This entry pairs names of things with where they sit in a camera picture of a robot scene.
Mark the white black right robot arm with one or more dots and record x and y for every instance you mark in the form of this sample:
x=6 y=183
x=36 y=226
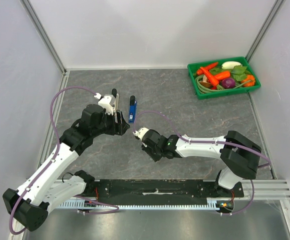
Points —
x=240 y=155

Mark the small orange toy pumpkin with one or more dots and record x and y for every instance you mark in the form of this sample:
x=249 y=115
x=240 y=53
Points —
x=249 y=81

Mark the brown toy mushroom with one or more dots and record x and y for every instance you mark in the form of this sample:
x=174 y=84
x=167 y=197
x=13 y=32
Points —
x=205 y=82

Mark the green plastic basket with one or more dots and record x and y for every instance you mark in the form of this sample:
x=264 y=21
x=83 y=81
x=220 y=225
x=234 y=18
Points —
x=193 y=67

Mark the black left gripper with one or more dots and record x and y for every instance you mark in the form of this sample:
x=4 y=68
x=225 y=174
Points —
x=119 y=128

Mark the purple toy onion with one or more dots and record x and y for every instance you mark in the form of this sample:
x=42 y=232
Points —
x=228 y=83

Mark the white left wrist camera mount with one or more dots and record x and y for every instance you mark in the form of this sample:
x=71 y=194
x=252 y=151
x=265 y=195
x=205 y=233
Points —
x=105 y=101

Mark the orange toy carrot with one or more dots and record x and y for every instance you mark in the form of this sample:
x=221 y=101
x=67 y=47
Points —
x=208 y=67
x=213 y=81
x=223 y=75

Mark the green toy leafy vegetable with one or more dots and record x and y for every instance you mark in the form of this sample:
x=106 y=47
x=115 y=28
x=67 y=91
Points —
x=239 y=73

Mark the aluminium frame rail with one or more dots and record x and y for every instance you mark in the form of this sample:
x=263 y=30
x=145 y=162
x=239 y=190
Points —
x=43 y=34

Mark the beige and black stapler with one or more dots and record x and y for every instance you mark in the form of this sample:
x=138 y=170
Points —
x=115 y=99

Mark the white toy radish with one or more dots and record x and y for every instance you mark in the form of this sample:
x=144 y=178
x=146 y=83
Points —
x=229 y=65

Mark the green toy long beans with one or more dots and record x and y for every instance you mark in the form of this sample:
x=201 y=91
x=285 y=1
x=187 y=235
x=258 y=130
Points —
x=215 y=89

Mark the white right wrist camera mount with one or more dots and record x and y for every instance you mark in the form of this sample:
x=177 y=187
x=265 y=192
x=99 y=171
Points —
x=140 y=133

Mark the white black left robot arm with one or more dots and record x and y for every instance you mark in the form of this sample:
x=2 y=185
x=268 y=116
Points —
x=31 y=203

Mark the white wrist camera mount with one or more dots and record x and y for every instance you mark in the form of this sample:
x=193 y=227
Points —
x=140 y=133
x=105 y=101

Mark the blue and black stapler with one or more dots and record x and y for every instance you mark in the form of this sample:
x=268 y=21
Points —
x=132 y=109

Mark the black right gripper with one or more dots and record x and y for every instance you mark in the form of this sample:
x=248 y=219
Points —
x=147 y=150

